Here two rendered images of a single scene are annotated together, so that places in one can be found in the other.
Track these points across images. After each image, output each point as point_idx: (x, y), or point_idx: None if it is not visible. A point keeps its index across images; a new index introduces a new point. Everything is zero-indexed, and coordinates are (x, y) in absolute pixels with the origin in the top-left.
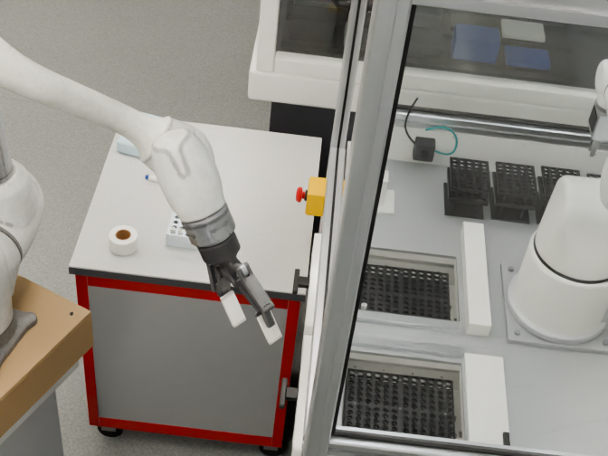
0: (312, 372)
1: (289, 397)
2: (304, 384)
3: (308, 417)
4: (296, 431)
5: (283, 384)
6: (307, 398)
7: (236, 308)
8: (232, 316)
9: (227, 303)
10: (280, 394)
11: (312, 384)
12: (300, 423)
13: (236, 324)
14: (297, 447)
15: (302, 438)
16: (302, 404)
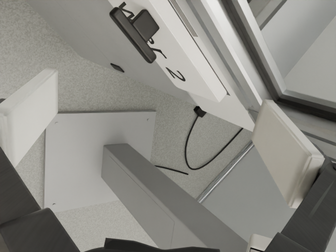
0: (215, 10)
1: (151, 37)
2: (162, 4)
3: (327, 139)
4: (208, 82)
5: (126, 25)
6: (236, 62)
7: (37, 103)
8: (45, 119)
9: (23, 144)
10: (138, 45)
11: (230, 34)
12: (205, 68)
13: (56, 106)
14: (222, 97)
15: (244, 100)
16: (187, 40)
